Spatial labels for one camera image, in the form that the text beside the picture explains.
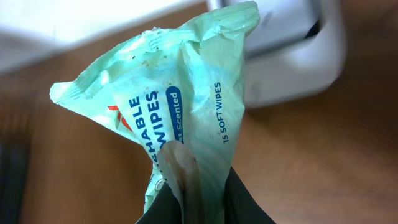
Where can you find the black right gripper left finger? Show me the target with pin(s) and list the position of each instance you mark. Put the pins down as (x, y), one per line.
(164, 210)

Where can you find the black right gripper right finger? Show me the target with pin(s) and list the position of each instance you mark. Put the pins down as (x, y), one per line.
(239, 205)

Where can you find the teal snack packet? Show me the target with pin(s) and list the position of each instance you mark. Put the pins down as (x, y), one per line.
(184, 84)

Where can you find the white barcode scanner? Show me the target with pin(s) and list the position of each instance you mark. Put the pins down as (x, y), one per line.
(298, 49)

